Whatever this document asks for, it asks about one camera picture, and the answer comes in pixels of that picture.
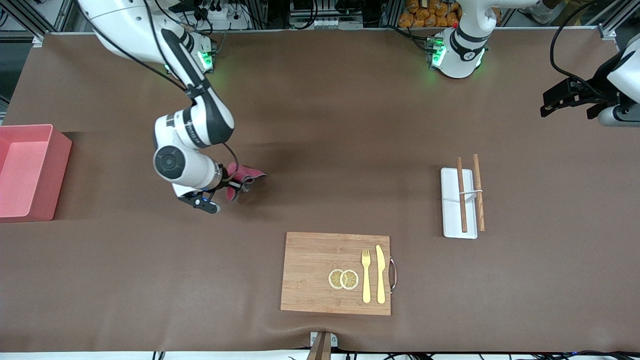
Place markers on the brown wooden rod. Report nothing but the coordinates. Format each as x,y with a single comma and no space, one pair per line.
462,200
479,210

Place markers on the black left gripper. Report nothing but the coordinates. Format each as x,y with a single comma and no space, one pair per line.
593,88

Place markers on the orange snack bags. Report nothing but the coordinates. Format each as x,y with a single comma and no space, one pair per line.
425,12

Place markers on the yellow fork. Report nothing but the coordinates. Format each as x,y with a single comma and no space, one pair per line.
366,285

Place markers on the yellow knife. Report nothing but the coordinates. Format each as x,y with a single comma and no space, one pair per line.
381,280

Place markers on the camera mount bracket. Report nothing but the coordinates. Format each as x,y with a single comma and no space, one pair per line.
322,345

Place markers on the aluminium frame profile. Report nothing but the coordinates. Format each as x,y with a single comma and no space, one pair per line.
35,20
612,22

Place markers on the white power strip with plugs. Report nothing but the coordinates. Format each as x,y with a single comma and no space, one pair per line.
225,15

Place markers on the pink plastic bin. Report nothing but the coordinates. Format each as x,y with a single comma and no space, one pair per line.
30,175

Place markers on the white rack base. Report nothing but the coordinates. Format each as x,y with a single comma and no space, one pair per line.
450,210

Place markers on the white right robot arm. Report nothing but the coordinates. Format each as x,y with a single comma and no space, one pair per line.
185,165

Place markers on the red wiping cloth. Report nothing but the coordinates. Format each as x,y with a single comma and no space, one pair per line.
250,173

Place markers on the lemon slice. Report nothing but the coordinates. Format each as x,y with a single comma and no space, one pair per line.
350,280
335,279

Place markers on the wooden cutting board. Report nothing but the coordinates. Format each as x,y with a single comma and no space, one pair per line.
315,275

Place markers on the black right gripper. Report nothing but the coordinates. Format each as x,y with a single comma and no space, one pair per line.
228,181

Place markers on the white socket strip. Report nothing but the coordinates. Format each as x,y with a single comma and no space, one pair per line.
335,23

